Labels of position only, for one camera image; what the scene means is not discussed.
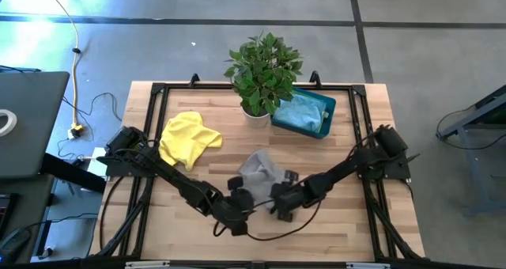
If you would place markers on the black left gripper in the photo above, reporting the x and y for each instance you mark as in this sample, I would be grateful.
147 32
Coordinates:
237 205

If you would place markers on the white power box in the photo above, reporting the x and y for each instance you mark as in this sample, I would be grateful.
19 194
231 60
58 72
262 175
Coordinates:
95 168

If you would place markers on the yellow microfiber towel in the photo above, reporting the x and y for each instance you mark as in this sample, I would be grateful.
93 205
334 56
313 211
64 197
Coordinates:
186 138

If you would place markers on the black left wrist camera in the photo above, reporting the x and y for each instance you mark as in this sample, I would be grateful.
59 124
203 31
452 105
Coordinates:
235 182

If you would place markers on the teal plastic bin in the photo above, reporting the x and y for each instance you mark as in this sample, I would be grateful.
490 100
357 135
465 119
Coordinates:
331 104

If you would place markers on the dark gray laptop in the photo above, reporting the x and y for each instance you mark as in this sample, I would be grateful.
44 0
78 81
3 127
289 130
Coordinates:
35 122

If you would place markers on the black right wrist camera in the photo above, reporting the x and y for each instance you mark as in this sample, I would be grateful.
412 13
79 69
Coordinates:
291 176

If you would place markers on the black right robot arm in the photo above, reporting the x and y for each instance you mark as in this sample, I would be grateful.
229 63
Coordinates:
356 162

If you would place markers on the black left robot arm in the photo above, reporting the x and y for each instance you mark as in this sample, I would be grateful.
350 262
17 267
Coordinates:
170 174

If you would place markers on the silver aluminium bar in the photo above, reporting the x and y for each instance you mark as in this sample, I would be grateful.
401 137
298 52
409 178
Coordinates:
367 265
148 264

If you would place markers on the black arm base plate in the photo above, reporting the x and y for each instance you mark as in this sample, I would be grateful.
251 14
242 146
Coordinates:
118 172
399 170

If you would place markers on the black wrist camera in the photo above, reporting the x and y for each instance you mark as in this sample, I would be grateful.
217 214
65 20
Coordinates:
291 176
235 182

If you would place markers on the black side desk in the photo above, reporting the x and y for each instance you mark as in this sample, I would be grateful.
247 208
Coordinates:
23 205

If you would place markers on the gray metal table frame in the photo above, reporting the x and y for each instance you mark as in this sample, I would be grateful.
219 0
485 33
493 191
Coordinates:
474 116

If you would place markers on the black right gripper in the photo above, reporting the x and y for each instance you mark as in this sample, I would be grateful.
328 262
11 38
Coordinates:
286 199

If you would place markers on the cyan microfiber towel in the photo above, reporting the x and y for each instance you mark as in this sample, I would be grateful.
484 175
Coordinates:
300 112

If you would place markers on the green plant in white pot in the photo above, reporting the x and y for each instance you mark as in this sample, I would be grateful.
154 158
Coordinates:
261 75

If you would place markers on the gray microfiber towel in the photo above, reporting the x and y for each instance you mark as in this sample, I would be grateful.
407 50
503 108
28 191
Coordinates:
261 174

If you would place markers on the white tape roll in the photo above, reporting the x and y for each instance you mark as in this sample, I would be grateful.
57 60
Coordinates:
15 122

